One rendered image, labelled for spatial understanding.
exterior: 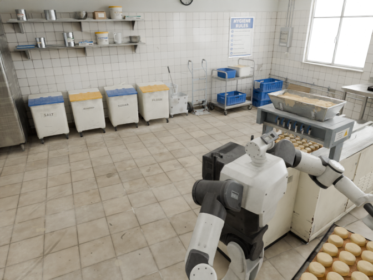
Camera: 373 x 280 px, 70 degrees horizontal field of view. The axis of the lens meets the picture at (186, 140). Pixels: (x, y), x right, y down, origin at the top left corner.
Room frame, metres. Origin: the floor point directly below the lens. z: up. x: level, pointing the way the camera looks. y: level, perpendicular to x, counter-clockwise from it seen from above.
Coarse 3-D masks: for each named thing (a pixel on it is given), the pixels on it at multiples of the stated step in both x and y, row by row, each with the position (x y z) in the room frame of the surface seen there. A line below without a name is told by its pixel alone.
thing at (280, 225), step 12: (288, 168) 1.88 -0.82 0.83; (288, 180) 1.89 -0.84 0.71; (288, 192) 1.90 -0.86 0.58; (288, 204) 1.92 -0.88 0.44; (276, 216) 1.84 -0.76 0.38; (288, 216) 1.94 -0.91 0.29; (276, 228) 1.85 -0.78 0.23; (288, 228) 1.96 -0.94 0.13; (264, 240) 1.77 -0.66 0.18; (276, 240) 1.92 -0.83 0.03
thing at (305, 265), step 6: (330, 228) 0.86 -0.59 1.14; (330, 234) 0.83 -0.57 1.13; (324, 240) 0.80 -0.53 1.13; (318, 246) 0.77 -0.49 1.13; (312, 252) 0.73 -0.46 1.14; (312, 258) 0.71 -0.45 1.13; (306, 264) 0.68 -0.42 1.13; (300, 270) 0.66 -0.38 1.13; (294, 276) 0.63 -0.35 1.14; (300, 276) 0.64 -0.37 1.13
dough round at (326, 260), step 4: (320, 252) 0.72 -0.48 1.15; (320, 256) 0.70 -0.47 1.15; (324, 256) 0.70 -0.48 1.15; (328, 256) 0.70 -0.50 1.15; (316, 260) 0.70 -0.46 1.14; (320, 260) 0.69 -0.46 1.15; (324, 260) 0.68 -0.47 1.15; (328, 260) 0.68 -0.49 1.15; (324, 264) 0.67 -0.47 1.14; (328, 264) 0.67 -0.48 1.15
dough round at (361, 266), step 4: (360, 264) 0.66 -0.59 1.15; (364, 264) 0.66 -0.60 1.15; (368, 264) 0.66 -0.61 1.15; (360, 268) 0.65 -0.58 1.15; (364, 268) 0.65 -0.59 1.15; (368, 268) 0.65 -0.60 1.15; (372, 268) 0.65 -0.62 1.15; (364, 272) 0.64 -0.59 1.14; (368, 272) 0.63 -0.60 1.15; (372, 272) 0.63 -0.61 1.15
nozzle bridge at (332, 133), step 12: (264, 108) 2.36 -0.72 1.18; (264, 120) 2.41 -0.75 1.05; (276, 120) 2.33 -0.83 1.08; (288, 120) 2.23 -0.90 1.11; (300, 120) 2.04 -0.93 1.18; (312, 120) 2.03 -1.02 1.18; (336, 120) 2.02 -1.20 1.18; (348, 120) 2.01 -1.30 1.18; (264, 132) 2.45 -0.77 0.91; (288, 132) 2.16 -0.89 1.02; (300, 132) 2.10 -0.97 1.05; (312, 132) 2.03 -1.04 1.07; (324, 132) 1.95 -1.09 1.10; (336, 132) 1.86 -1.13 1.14; (348, 132) 1.97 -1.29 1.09; (324, 144) 1.86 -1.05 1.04; (336, 144) 1.89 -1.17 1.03; (336, 156) 1.91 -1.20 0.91
